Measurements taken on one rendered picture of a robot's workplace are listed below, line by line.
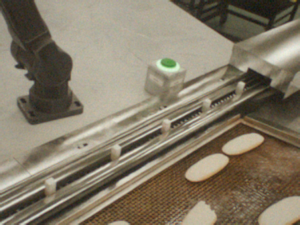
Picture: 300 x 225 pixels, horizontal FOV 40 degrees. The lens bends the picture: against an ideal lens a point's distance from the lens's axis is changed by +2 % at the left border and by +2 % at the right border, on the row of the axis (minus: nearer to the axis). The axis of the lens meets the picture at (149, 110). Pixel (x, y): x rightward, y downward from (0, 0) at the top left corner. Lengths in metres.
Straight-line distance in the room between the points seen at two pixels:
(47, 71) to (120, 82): 0.28
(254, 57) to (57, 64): 0.53
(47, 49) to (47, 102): 0.13
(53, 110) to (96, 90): 0.16
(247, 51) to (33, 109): 0.56
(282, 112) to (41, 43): 0.62
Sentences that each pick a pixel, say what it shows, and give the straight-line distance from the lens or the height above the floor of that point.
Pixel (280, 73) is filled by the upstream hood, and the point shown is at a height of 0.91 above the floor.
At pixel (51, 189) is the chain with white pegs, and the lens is 0.68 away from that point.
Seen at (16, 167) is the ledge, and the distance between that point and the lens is 0.71.
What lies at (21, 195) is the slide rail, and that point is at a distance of 0.68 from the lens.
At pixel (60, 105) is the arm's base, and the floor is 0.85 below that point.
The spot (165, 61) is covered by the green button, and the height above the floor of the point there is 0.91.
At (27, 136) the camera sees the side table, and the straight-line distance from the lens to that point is 0.83.
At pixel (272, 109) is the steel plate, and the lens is 1.07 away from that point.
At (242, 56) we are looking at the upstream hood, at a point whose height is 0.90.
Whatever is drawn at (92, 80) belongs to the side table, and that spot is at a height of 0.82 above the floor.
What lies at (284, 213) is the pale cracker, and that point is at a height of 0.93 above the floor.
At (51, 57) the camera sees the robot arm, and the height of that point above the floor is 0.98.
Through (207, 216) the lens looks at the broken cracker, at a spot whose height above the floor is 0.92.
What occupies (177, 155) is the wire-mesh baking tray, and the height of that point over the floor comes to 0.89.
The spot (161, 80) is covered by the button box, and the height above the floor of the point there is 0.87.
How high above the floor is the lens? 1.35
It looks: 35 degrees down
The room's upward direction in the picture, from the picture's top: 11 degrees clockwise
